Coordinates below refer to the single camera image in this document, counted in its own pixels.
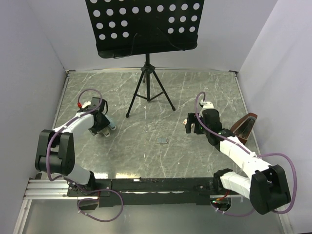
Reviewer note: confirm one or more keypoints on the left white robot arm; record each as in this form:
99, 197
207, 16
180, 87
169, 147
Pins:
56, 150

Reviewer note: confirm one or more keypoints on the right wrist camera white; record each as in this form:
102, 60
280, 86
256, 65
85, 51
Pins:
206, 105

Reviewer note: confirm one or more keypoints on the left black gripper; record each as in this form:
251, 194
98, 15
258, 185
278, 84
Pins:
104, 124

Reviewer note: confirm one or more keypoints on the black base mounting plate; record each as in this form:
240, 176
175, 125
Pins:
151, 191

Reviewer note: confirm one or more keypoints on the aluminium rail frame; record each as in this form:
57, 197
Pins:
153, 151

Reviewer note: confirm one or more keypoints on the brown wooden metronome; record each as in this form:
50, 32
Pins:
243, 127

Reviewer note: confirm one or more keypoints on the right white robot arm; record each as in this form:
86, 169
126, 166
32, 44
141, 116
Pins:
264, 185

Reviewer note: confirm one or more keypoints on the black perforated music stand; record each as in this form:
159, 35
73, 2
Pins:
124, 28

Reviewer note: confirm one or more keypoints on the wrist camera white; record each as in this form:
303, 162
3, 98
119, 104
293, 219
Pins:
83, 105
206, 105

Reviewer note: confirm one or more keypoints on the light blue stapler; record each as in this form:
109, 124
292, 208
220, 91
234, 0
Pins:
111, 127

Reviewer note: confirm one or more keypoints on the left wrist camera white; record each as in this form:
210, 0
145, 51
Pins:
83, 105

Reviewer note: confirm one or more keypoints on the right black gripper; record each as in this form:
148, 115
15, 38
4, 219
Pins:
191, 119

